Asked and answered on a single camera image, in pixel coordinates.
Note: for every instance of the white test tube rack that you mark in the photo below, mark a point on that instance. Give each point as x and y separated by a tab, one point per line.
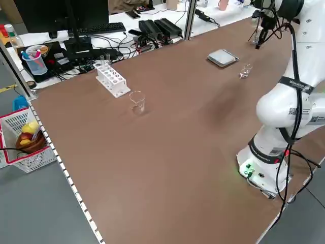
111	78

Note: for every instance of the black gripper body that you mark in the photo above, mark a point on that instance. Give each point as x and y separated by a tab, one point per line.
268	19

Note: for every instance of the small glass beaker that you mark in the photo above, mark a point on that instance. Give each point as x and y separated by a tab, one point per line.
245	72

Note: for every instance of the white plastic basket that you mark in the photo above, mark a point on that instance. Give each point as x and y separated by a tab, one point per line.
28	160

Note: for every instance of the aluminium frame post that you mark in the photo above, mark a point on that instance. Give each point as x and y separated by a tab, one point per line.
17	73
190	20

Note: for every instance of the blue pen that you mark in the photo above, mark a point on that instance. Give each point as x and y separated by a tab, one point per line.
25	54

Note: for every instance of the yellow lemon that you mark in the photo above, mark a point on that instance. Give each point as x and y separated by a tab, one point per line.
30	127

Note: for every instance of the blue bag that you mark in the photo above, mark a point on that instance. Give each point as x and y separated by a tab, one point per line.
20	104

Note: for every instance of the brown wooden bowl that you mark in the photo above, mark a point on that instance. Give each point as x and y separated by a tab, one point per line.
33	146

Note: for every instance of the black power adapter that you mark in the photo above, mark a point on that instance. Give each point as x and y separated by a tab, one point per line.
168	26
149	29

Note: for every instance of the black box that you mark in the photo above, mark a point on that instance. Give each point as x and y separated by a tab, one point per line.
54	61

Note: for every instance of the black tape roll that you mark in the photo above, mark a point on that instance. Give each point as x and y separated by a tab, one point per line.
31	85

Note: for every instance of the pink cup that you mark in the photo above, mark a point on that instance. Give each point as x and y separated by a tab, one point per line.
223	4

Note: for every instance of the black power strip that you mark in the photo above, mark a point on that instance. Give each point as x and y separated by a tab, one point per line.
203	15

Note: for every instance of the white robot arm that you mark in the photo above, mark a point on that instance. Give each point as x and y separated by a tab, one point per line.
274	109

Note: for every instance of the tan box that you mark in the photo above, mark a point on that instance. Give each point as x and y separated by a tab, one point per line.
171	3

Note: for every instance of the dark smartphone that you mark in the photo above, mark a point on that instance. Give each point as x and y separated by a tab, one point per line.
133	14

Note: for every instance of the black keyboard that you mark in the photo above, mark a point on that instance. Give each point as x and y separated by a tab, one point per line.
101	28

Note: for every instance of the red apple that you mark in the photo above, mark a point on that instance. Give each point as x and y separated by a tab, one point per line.
25	138

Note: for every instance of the silver digital balance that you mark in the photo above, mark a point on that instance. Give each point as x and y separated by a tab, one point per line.
223	58

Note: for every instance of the black monitor stand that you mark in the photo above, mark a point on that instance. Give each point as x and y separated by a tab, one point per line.
77	43

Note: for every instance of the black computer monitor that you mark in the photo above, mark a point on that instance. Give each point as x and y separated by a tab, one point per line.
63	12

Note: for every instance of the large glass beaker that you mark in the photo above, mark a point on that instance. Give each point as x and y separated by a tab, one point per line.
137	103

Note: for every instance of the clear bottle with white cap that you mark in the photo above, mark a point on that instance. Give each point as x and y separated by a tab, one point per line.
12	35

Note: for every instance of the brown cardboard box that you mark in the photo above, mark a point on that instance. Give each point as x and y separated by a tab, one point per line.
12	10

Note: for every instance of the glass test tube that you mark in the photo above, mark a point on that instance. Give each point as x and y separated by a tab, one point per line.
102	61
107	59

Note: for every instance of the red pen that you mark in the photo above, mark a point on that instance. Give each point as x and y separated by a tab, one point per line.
38	54

